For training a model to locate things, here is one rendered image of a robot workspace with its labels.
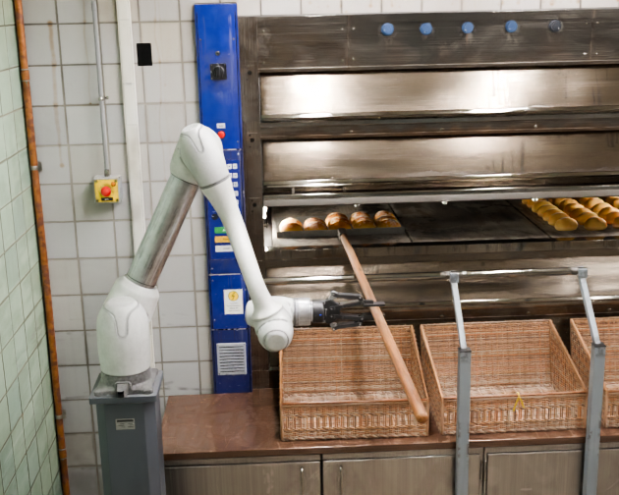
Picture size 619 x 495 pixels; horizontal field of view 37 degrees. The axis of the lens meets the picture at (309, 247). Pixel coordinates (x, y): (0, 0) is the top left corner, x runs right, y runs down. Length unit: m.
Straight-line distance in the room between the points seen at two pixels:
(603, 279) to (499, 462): 0.94
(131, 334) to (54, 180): 1.09
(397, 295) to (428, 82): 0.87
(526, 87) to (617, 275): 0.88
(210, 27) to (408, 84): 0.79
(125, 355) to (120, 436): 0.27
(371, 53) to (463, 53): 0.36
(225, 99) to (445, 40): 0.88
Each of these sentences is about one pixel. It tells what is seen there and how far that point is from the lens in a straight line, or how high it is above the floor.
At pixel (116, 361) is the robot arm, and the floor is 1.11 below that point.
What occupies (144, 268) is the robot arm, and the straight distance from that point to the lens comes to 3.05.
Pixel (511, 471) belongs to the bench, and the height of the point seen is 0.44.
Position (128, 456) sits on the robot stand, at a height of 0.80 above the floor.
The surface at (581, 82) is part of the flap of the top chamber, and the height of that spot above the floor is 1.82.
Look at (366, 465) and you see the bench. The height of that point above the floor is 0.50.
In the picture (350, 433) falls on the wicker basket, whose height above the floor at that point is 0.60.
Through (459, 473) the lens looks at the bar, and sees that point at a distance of 3.53.
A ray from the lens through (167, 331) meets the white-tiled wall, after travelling 3.89.
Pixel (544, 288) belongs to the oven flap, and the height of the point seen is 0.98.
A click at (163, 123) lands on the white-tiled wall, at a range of 3.69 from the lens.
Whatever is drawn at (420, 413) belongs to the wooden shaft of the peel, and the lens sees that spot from 2.29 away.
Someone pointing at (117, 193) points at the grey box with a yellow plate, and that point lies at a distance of 3.68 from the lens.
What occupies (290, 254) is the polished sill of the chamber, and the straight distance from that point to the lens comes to 3.77.
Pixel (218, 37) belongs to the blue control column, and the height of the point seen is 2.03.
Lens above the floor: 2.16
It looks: 15 degrees down
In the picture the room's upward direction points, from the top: 1 degrees counter-clockwise
